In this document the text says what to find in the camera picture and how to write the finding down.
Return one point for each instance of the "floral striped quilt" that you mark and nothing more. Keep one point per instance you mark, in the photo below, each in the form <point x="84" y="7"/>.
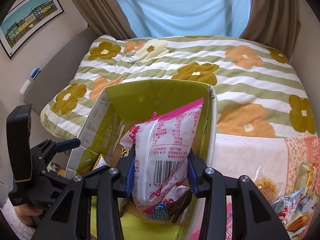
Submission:
<point x="259" y="93"/>

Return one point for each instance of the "green yellow cardboard box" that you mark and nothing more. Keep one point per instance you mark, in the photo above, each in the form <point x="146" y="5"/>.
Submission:
<point x="120" y="107"/>

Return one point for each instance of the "light blue window cloth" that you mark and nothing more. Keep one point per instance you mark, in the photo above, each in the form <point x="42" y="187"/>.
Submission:
<point x="164" y="18"/>

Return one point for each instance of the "framed houses picture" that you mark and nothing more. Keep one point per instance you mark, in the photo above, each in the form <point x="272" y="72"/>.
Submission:
<point x="24" y="20"/>

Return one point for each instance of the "blue white snack bag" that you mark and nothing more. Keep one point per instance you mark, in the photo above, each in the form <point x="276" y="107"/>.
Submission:
<point x="295" y="209"/>

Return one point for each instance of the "left brown curtain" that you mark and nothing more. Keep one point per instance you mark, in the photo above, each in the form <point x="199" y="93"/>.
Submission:
<point x="105" y="17"/>

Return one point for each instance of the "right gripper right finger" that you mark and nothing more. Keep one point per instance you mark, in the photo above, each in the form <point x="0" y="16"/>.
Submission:
<point x="252" y="215"/>

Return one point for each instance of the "grey headboard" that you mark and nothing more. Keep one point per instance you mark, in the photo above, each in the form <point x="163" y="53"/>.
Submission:
<point x="59" y="71"/>

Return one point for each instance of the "blue white item on headboard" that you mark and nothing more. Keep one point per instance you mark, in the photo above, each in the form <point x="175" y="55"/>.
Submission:
<point x="33" y="74"/>

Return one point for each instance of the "brown curtain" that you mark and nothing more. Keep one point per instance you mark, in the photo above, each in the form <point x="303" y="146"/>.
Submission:
<point x="274" y="23"/>
<point x="105" y="17"/>

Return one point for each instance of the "right brown curtain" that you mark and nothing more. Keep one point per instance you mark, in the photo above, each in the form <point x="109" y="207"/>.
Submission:
<point x="274" y="23"/>

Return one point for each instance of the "red white snack bag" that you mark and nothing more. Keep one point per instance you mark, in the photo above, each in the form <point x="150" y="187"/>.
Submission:
<point x="171" y="206"/>

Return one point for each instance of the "yellow chocolate snack bag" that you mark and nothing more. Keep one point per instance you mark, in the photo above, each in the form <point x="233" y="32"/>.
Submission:
<point x="124" y="152"/>

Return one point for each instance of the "pink white snack bag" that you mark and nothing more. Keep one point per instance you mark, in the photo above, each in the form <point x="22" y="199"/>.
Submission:
<point x="162" y="146"/>

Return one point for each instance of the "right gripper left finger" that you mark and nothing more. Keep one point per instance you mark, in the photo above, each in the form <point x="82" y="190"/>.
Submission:
<point x="70" y="215"/>

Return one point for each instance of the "white gold snack bag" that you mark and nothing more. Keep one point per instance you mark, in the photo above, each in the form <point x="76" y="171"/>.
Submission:
<point x="306" y="178"/>

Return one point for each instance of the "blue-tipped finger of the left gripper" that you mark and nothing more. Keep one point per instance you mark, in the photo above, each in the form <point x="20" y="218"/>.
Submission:
<point x="66" y="145"/>

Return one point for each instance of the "person's left hand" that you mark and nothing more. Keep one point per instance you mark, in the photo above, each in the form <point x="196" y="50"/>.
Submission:
<point x="25" y="213"/>

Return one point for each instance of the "clear wrapped pastry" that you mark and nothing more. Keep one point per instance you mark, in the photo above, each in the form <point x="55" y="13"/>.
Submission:
<point x="267" y="186"/>

